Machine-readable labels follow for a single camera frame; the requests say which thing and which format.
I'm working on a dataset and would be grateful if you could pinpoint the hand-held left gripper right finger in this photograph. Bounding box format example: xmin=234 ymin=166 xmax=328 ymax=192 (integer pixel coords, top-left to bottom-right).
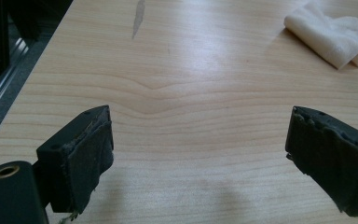
xmin=284 ymin=105 xmax=358 ymax=218

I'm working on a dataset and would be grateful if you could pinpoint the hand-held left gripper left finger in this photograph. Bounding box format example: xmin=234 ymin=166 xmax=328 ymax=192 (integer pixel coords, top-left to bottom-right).
xmin=35 ymin=105 xmax=115 ymax=215

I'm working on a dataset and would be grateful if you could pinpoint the white folded cloth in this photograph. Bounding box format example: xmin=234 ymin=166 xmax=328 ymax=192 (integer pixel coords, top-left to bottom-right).
xmin=283 ymin=0 xmax=358 ymax=70

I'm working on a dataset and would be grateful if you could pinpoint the black metal stand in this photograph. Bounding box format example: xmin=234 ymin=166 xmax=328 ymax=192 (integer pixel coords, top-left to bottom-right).
xmin=0 ymin=0 xmax=12 ymax=80

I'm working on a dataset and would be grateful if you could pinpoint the silver metal rail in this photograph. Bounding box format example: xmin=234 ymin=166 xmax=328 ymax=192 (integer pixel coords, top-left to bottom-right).
xmin=0 ymin=36 xmax=31 ymax=125

